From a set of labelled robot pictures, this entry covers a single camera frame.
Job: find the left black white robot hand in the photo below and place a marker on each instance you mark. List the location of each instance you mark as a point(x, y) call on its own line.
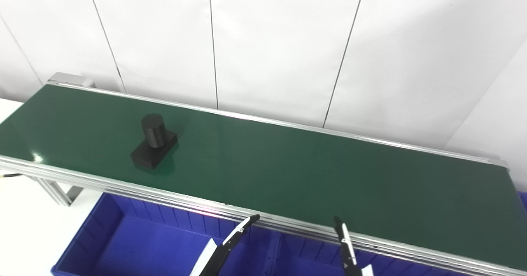
point(218, 255)

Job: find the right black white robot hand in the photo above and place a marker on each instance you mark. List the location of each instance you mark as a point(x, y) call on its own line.
point(349, 259)

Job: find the black cylinder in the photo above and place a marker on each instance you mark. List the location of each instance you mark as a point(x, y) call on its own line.
point(153, 144)

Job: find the blue plastic bin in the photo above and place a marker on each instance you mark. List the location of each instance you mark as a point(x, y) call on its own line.
point(144, 243)
point(313, 259)
point(524, 199)

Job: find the green conveyor belt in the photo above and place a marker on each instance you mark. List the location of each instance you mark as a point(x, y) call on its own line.
point(123, 182)
point(308, 173)

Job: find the aluminium conveyor support leg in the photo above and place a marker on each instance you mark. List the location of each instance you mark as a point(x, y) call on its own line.
point(51, 189)

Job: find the grey conveyor motor box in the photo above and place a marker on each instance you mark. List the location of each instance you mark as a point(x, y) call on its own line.
point(70, 79)

